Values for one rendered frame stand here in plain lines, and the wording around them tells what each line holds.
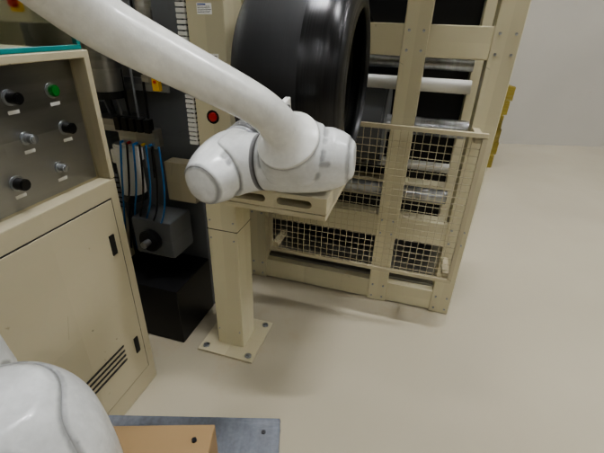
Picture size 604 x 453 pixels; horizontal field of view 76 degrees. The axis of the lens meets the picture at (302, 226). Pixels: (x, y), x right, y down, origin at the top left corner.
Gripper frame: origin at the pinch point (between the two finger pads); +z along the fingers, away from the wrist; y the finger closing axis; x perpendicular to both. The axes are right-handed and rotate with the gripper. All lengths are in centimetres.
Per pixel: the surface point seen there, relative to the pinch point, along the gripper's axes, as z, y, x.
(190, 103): 26, 44, 11
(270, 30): 9.3, 6.2, -15.6
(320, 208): 10.2, -7.4, 35.2
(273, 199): 10.3, 8.5, 34.6
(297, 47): 7.2, -1.4, -12.5
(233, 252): 16, 30, 66
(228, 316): 11, 34, 101
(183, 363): -7, 49, 117
